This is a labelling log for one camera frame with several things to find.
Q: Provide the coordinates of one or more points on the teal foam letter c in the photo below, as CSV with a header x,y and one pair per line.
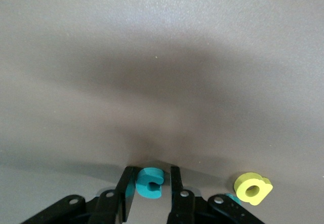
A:
x,y
144,181

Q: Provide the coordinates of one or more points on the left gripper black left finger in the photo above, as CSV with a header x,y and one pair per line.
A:
x,y
108,208

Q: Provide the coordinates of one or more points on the brown table cover sheet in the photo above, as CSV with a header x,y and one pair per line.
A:
x,y
152,56

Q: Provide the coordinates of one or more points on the teal foam letter r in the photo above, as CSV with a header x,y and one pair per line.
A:
x,y
234,199

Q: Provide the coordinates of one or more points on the yellow foam letter a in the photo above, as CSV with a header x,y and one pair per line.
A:
x,y
243,183

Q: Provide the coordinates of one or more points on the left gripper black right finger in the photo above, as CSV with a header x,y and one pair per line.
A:
x,y
182,208

